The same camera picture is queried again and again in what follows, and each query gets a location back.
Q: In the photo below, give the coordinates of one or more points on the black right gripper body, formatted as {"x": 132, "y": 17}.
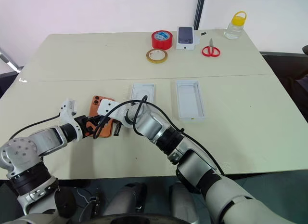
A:
{"x": 105, "y": 120}

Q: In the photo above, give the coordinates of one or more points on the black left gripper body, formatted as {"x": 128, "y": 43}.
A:
{"x": 80, "y": 125}

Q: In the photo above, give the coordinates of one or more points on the orange phone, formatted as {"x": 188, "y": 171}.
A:
{"x": 107, "y": 131}

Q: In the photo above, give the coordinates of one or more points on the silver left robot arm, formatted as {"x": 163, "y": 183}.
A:
{"x": 45, "y": 139}

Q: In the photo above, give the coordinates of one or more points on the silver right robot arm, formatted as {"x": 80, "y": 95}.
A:
{"x": 192, "y": 166}

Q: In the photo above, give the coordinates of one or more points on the white box tray with insert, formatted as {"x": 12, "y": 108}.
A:
{"x": 142, "y": 90}

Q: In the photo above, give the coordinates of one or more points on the white empty box lid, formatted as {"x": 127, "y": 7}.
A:
{"x": 190, "y": 100}

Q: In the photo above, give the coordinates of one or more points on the white printed phone box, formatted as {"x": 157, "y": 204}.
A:
{"x": 185, "y": 38}

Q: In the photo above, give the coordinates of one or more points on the clear jar with yellow lid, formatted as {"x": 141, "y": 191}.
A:
{"x": 235, "y": 26}

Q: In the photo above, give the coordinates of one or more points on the silver robot left thigh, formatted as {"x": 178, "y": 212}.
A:
{"x": 127, "y": 200}

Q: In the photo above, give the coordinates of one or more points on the silver robot thigh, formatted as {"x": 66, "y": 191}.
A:
{"x": 183, "y": 202}
{"x": 127, "y": 200}

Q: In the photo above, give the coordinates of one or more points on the small white scrap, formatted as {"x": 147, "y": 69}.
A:
{"x": 23, "y": 80}

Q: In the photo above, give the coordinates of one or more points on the dark rounded knob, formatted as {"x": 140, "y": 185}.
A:
{"x": 65, "y": 202}

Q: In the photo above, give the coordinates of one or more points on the tan tape roll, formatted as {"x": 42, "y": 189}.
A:
{"x": 157, "y": 56}

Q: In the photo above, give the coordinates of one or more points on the silver robot right thigh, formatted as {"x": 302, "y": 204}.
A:
{"x": 183, "y": 202}

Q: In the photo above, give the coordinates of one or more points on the red tape roll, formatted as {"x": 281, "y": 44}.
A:
{"x": 161, "y": 39}

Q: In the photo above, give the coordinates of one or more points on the red scissors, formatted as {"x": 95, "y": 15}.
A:
{"x": 211, "y": 51}

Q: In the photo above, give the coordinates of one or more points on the black vertical pole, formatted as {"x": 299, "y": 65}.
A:
{"x": 200, "y": 10}

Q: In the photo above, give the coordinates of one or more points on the dark chair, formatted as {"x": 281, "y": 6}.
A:
{"x": 286, "y": 67}

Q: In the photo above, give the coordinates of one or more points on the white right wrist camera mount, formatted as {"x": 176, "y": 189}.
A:
{"x": 107, "y": 108}

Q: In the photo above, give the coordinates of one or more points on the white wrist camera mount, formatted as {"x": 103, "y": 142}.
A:
{"x": 68, "y": 110}
{"x": 107, "y": 108}

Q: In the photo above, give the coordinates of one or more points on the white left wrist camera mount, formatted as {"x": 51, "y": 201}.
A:
{"x": 68, "y": 110}

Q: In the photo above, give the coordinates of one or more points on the grey metal frame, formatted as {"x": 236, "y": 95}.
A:
{"x": 9, "y": 62}

